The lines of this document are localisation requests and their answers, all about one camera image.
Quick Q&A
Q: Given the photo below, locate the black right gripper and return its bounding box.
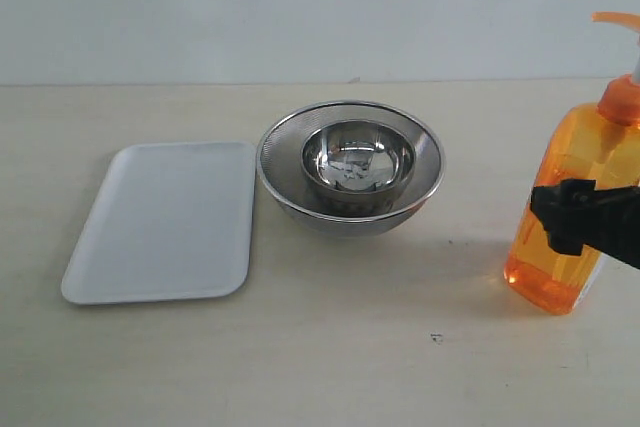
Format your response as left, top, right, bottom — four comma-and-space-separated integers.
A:
529, 179, 639, 269

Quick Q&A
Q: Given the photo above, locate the orange pump soap bottle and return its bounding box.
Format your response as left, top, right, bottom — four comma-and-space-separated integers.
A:
503, 10, 640, 317

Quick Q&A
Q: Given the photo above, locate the small stainless steel bowl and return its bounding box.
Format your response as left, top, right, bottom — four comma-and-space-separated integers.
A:
300, 119, 416, 205

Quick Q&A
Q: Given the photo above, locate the steel mesh colander bowl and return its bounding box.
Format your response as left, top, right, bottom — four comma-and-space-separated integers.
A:
256, 100, 445, 237

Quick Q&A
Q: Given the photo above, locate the white rectangular plastic tray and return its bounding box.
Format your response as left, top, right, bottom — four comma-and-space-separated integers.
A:
61, 141, 256, 305

